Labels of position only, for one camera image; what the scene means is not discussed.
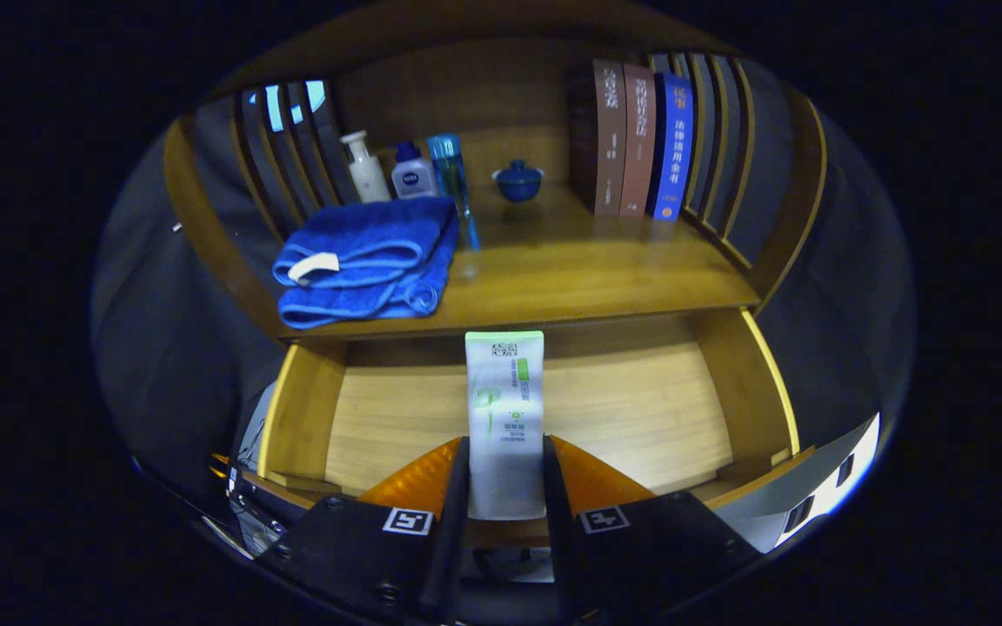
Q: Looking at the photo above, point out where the tall teal bottle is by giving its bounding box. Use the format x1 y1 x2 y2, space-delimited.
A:
428 133 474 223

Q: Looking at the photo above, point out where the wooden countertop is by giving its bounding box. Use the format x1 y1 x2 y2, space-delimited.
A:
279 178 761 340

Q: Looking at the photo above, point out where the blue book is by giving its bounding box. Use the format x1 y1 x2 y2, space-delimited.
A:
647 72 694 222

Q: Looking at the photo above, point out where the reddish brown book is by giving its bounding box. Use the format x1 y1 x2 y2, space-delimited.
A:
619 63 657 218

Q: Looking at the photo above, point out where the blue lidded teacup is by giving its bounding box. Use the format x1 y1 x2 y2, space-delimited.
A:
492 159 544 203

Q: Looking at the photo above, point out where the dark brown book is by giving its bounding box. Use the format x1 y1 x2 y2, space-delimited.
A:
592 59 629 216

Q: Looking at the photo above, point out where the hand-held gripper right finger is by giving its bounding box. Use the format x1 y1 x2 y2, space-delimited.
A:
542 435 763 625

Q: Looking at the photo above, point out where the white bottle with blue cap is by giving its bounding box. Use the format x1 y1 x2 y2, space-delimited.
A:
391 142 438 200

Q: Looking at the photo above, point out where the folded blue towel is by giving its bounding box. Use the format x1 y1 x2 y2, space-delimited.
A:
272 196 460 330

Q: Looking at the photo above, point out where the white pump bottle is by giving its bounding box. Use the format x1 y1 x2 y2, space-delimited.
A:
340 130 392 204

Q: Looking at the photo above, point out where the white and green tube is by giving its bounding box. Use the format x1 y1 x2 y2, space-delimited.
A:
464 330 547 521

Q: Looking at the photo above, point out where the brown wooden drawer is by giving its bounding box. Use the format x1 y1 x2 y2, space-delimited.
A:
257 306 815 549

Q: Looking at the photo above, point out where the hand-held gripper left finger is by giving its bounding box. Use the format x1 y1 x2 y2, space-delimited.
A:
257 436 471 625

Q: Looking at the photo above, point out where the brown wooden cabinet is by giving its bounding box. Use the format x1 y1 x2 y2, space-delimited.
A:
162 4 828 557

